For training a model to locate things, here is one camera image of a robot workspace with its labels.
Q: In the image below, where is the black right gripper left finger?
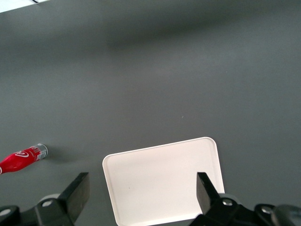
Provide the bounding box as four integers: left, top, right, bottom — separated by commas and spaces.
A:
0, 172, 91, 226

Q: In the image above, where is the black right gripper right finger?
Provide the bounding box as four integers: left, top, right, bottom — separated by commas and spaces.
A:
190, 172, 283, 226

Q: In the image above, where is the red coke bottle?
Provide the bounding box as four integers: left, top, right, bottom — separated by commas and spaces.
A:
0, 143, 48, 175

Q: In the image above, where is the white rectangular plastic tray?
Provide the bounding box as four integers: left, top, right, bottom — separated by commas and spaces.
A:
102, 137, 225, 226

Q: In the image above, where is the white flat panel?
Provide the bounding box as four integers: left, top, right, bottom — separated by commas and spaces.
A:
0, 0, 50, 14

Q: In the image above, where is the grey cable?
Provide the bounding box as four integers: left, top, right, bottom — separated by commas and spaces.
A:
274, 204, 301, 226

